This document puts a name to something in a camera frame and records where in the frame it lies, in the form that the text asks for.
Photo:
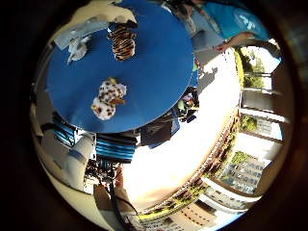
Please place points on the white fluffy plush toy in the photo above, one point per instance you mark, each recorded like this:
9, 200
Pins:
77, 48

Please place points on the tiger striped plush toy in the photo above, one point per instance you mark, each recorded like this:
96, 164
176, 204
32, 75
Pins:
122, 41

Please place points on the brown spotted white plush toy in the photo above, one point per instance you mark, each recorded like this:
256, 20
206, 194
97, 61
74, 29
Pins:
107, 99

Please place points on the dark grey box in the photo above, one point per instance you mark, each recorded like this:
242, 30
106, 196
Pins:
157, 129

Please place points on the blue black ribbed housing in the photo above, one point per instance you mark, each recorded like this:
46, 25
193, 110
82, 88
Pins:
115, 148
64, 131

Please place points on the person in blue shirt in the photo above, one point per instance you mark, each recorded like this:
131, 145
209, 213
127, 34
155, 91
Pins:
231, 19

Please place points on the pile of colourful toys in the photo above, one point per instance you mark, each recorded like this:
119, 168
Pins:
187, 106

